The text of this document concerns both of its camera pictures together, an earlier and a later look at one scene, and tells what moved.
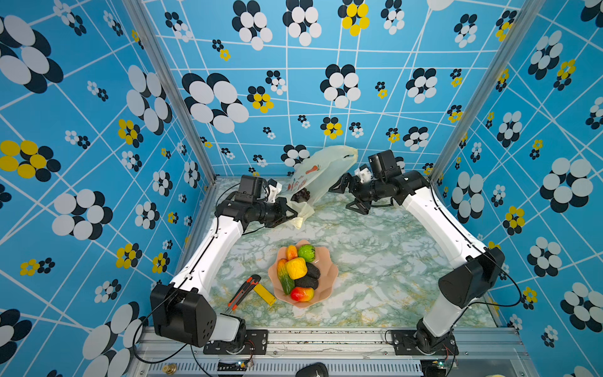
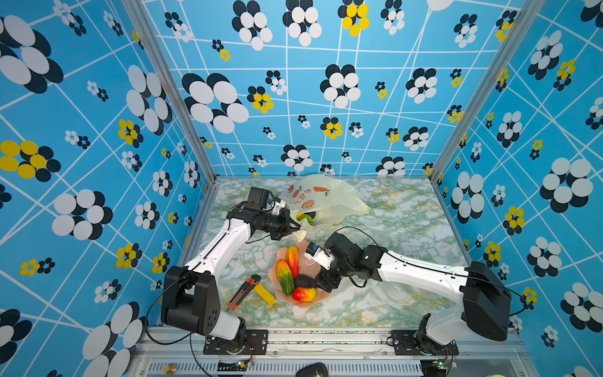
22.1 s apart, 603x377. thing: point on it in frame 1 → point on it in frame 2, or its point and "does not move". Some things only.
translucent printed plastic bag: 317,173 → 330,197
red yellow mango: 302,294 does not move
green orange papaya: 286,280 does not move
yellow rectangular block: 264,294 does not move
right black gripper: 345,180 → 323,278
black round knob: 315,370 does not move
